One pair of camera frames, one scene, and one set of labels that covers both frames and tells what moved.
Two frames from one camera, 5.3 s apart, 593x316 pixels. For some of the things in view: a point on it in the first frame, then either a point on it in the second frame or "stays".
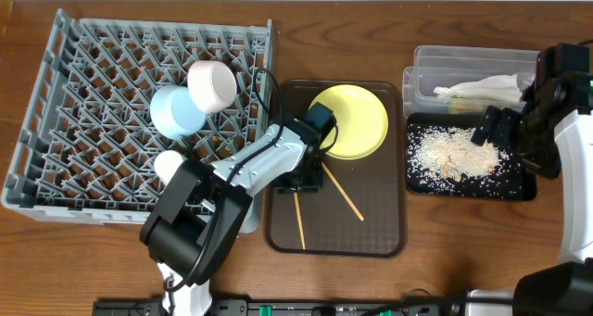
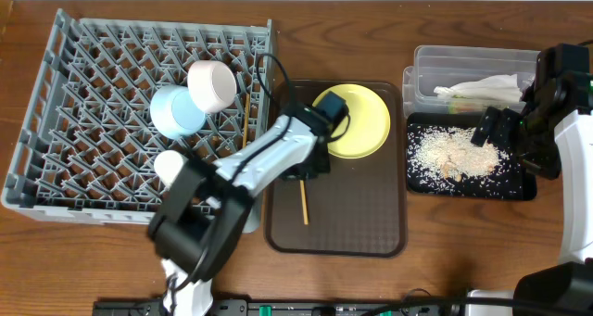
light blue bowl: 174,114 stays
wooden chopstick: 343,192 -> 246,125
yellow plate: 360,122 stays
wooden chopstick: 296,200 -> 304,202
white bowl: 211,84 stays
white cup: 166,164 stays
